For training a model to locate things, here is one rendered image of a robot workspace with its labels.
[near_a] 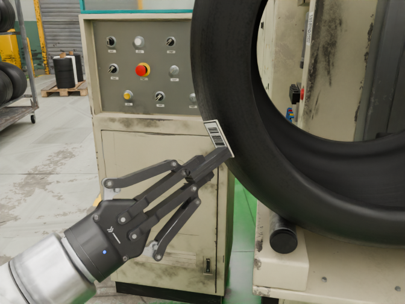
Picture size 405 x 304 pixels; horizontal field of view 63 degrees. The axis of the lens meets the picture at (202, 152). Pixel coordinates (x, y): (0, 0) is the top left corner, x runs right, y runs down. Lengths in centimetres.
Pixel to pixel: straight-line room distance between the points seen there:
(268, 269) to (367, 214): 19
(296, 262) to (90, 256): 33
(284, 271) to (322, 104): 43
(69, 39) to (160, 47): 889
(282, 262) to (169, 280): 109
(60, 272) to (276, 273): 35
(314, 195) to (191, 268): 113
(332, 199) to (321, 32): 45
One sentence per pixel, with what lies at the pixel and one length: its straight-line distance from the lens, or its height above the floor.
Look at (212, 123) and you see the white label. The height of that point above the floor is 109.
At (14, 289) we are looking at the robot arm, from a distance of 40.
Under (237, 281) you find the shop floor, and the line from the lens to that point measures 183.
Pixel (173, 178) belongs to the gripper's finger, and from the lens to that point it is 44.
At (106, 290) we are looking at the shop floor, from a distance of 184.
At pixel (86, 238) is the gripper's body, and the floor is 100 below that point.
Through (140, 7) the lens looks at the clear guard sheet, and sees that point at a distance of 127.
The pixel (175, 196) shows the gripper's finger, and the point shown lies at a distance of 44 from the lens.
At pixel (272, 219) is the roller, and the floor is 91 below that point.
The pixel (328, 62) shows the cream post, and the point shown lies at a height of 115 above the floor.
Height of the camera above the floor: 122
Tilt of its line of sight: 21 degrees down
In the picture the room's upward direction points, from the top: straight up
